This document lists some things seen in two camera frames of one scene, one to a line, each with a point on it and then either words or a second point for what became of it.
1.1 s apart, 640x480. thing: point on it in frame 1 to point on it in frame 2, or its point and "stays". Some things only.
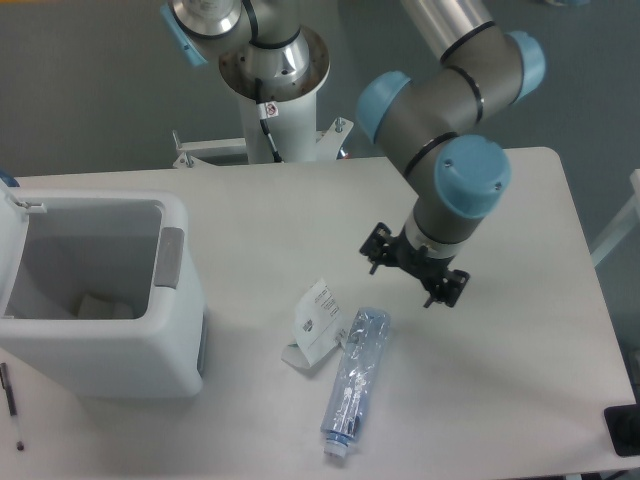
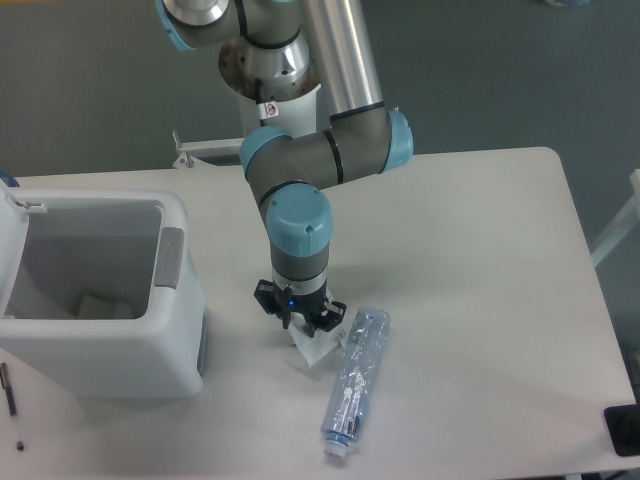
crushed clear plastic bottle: (355, 380) stays
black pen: (4, 376) stays
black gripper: (417, 260) to (281, 304)
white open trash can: (92, 301) stays
